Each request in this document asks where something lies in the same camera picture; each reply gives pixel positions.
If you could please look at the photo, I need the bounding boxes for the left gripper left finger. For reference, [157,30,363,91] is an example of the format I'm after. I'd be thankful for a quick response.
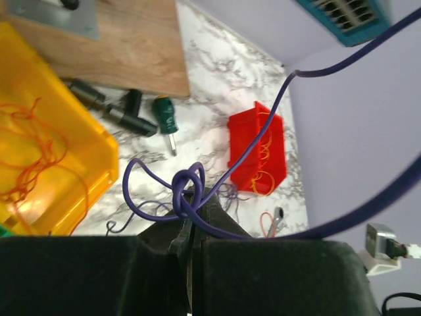
[1,220,193,315]

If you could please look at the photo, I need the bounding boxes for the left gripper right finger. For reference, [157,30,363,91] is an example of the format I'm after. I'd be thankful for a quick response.
[191,190,381,316]

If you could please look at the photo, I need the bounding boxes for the purple wires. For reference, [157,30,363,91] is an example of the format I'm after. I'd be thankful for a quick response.
[122,6,421,240]

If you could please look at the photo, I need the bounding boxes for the orange wires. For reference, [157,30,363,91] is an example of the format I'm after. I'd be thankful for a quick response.
[0,97,89,234]

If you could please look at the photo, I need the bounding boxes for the silver ratchet wrench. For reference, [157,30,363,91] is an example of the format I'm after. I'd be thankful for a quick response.
[266,207,284,238]

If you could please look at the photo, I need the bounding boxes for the red plastic bin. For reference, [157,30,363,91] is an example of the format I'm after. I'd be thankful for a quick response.
[227,101,287,196]

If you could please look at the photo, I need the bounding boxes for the yellow plastic bin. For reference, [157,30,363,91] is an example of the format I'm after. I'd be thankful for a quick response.
[0,20,120,236]

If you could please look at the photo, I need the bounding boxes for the green plastic bin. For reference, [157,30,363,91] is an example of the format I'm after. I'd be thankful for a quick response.
[0,224,15,238]

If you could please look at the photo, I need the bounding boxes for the black socket adapter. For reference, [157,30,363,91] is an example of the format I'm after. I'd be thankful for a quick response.
[103,89,158,138]

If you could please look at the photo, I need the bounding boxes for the small black cylinder socket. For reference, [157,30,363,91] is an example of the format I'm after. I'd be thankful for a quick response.
[69,79,105,107]

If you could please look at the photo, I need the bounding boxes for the wooden board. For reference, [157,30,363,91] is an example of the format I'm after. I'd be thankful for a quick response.
[1,1,190,97]

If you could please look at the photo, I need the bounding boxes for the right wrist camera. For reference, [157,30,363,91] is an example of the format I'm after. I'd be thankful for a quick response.
[357,223,420,277]

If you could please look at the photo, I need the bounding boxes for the green handle screwdriver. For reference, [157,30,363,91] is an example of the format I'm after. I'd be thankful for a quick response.
[152,95,178,156]

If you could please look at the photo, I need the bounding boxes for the grey metal socket bracket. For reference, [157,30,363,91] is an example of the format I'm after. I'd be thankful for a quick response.
[5,0,100,40]

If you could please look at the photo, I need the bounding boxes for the grey blue network switch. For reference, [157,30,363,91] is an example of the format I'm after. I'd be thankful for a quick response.
[296,0,391,47]

